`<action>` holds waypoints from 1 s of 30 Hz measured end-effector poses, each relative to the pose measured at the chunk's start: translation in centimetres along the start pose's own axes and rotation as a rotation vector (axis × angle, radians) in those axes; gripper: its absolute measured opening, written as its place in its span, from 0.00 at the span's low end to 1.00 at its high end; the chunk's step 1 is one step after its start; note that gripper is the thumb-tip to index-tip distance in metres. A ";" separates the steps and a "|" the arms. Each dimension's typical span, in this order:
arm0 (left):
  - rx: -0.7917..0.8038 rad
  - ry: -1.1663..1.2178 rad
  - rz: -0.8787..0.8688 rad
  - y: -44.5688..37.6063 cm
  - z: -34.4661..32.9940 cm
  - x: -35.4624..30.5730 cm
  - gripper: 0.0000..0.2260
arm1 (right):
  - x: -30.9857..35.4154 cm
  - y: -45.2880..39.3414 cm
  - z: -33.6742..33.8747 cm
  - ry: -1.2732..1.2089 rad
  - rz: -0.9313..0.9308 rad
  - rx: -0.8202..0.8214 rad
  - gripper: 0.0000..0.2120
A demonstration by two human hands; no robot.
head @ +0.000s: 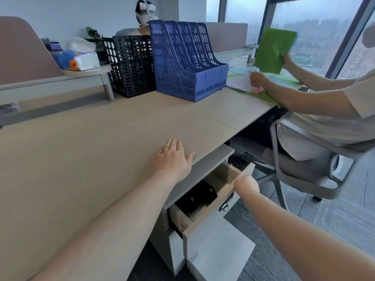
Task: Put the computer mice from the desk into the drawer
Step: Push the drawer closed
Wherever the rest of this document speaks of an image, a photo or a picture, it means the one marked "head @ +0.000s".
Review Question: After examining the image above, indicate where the black round object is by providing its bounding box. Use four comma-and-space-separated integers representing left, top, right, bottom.
175, 194, 200, 214
196, 181, 219, 207

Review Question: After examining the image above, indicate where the grey under-desk cabinet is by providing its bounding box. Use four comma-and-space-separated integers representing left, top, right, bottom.
150, 143, 256, 281

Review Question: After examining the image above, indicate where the blue plastic file rack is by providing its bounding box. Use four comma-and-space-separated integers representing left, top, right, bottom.
148, 20, 229, 102

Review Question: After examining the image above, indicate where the person's right forearm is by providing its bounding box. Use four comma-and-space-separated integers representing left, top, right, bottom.
240, 189, 375, 281

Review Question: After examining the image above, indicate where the silver combination lock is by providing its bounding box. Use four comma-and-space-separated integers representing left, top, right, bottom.
219, 193, 235, 212

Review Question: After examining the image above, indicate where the grey office chair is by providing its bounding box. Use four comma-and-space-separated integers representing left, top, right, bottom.
231, 118, 375, 212

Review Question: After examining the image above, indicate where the person's left hand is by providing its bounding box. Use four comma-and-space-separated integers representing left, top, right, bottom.
152, 139, 195, 182

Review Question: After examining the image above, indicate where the white desk shelf riser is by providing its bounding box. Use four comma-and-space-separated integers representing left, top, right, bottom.
213, 44, 260, 64
0, 64, 115, 106

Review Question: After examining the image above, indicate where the person's left forearm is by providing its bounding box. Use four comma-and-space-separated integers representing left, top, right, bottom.
29, 170, 180, 281

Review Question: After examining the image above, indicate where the green paper folder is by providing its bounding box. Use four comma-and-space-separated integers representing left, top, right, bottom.
253, 28, 298, 75

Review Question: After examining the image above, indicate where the blue and orange package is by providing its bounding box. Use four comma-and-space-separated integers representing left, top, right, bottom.
52, 50, 80, 71

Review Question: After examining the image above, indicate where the wooden cabinet drawer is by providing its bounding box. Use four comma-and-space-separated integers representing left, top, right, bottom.
167, 161, 256, 241

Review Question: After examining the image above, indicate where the pile of loose papers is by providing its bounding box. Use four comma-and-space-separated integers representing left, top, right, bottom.
225, 66, 304, 108

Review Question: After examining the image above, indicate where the person's right hand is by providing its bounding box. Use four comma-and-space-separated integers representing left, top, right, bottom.
234, 175, 260, 200

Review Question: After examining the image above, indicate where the white headset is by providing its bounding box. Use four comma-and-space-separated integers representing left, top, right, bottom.
136, 0, 159, 26

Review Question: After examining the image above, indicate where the black plastic file rack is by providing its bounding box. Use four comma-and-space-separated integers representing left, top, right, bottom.
101, 35, 158, 99

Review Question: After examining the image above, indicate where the beige desk partition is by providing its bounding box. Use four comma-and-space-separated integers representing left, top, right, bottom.
202, 22, 248, 54
0, 16, 64, 86

